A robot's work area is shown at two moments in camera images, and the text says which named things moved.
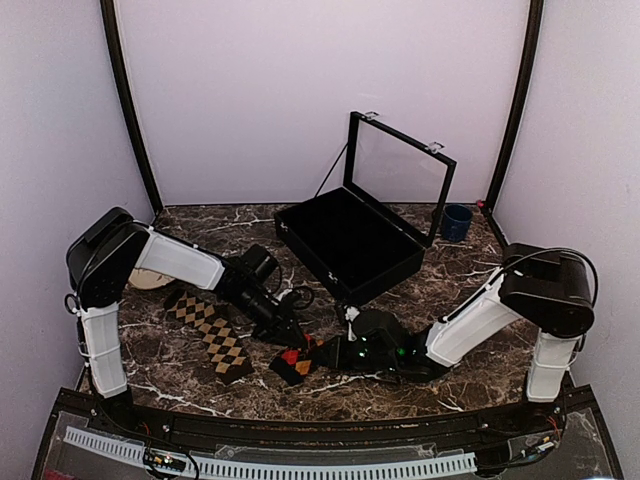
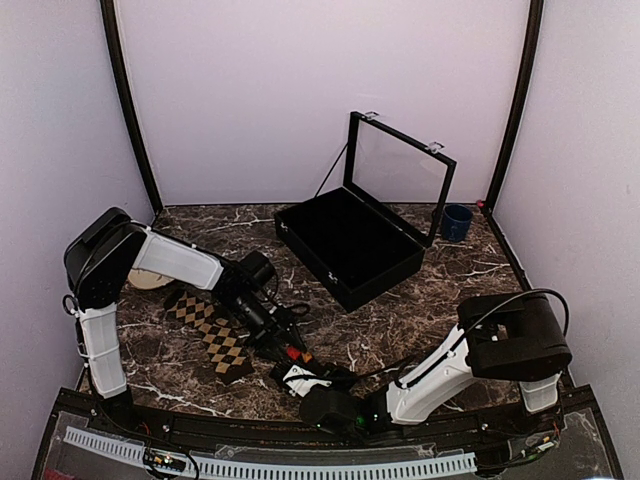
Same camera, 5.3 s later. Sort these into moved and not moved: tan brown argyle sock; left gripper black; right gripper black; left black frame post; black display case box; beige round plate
Moved: right gripper black; left gripper black
Not moved: beige round plate; tan brown argyle sock; black display case box; left black frame post
